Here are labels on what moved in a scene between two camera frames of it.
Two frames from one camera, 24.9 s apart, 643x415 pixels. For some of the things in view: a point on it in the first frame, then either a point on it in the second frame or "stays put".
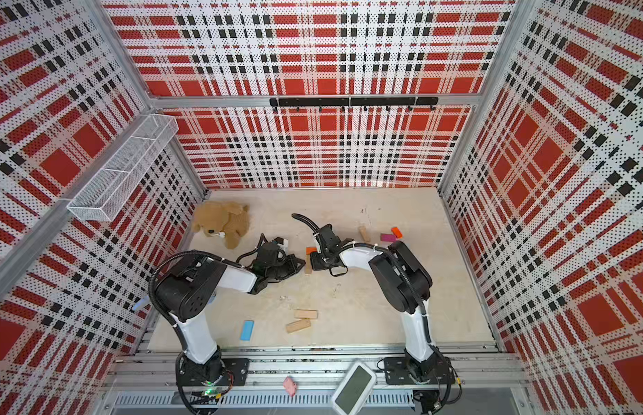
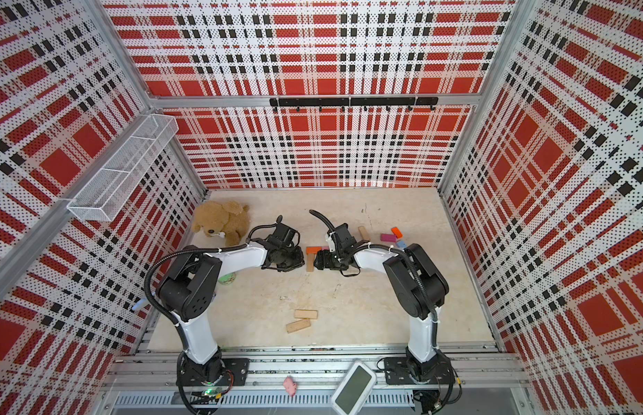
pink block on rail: [290, 386] stays put
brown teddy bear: [228, 220] stays put
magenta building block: [389, 238] stays put
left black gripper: [291, 259] → [298, 263]
